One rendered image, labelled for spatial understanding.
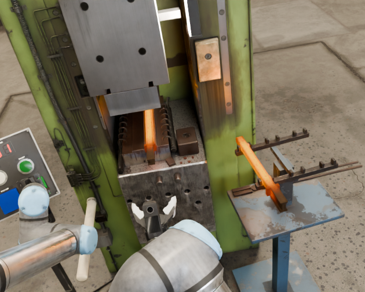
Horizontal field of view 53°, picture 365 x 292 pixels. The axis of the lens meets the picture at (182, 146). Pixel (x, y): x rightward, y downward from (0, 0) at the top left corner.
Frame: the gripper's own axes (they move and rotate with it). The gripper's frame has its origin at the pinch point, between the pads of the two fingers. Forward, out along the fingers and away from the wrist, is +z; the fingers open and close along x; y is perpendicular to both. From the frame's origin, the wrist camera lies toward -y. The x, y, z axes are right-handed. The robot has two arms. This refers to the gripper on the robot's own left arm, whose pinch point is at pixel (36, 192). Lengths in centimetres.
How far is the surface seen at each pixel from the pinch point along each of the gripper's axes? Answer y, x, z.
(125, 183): -13.9, -31.9, 13.6
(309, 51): -6, -316, 201
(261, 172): -24, -72, -26
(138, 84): 22, -47, -8
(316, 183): -47, -104, -11
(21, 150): 15.5, -0.9, 10.4
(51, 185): -1.2, -5.3, 10.4
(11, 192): 2.7, 8.2, 9.6
